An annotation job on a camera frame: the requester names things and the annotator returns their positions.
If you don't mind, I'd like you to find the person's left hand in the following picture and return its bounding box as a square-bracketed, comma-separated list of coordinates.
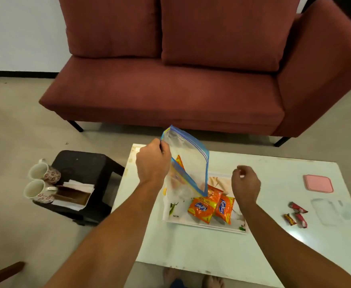
[135, 138, 172, 187]

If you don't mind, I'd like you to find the person's right hand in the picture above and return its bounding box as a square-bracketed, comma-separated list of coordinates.
[231, 165, 261, 205]

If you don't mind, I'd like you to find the clear zip bag blue seal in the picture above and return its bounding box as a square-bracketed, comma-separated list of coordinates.
[160, 125, 210, 205]

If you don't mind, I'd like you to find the person's right forearm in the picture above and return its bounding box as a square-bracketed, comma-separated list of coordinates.
[239, 203, 351, 288]

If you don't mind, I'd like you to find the person's left forearm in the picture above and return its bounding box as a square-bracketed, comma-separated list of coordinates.
[43, 180, 167, 288]

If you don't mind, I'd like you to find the maroon fabric sofa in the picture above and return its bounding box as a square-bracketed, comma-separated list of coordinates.
[39, 0, 351, 147]

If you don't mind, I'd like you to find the red candy wrapper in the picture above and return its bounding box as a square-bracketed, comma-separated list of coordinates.
[288, 202, 309, 214]
[295, 213, 308, 229]

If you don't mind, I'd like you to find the white floral print tray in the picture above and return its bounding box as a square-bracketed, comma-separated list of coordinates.
[162, 171, 248, 234]

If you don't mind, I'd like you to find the pink square lid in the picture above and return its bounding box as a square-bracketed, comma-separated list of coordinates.
[303, 175, 334, 194]

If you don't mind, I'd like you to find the black plastic stool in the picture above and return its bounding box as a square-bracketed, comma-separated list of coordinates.
[33, 150, 125, 227]

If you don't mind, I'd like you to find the clear plastic container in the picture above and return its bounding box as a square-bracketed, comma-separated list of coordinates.
[310, 198, 345, 227]

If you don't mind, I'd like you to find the brown cardboard tray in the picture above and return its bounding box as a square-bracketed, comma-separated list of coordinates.
[52, 185, 92, 207]

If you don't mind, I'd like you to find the person's right foot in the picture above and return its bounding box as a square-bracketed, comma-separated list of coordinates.
[202, 275, 225, 288]

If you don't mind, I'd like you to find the person's foot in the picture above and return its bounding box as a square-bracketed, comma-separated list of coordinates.
[202, 275, 225, 288]
[163, 267, 180, 288]

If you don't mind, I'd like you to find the white floral mug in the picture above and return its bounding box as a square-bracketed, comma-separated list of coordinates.
[28, 158, 61, 185]
[24, 179, 58, 204]

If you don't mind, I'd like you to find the person's left foot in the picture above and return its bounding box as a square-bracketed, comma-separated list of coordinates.
[163, 267, 180, 288]

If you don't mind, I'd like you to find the narrow maroon sofa back cushion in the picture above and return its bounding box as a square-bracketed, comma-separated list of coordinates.
[58, 0, 162, 59]

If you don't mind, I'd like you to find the wide maroon sofa back cushion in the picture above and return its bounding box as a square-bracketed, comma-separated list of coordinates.
[160, 0, 302, 72]

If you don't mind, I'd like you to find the brown wooden furniture piece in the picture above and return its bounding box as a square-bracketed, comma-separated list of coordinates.
[0, 261, 25, 288]

